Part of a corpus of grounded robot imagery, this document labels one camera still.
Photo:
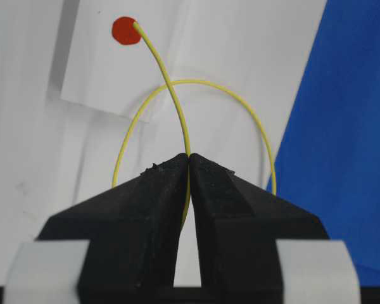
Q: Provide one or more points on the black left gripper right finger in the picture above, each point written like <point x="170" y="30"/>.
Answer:
<point x="237" y="224"/>

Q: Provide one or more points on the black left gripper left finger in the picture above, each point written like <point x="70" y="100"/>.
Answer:
<point x="133" y="233"/>

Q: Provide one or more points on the left red dot mark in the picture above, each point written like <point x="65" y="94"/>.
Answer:
<point x="123" y="31"/>

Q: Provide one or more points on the large white foam board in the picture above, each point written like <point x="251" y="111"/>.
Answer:
<point x="54" y="154"/>

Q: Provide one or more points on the small white raised block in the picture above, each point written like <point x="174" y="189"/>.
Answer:
<point x="92" y="69"/>

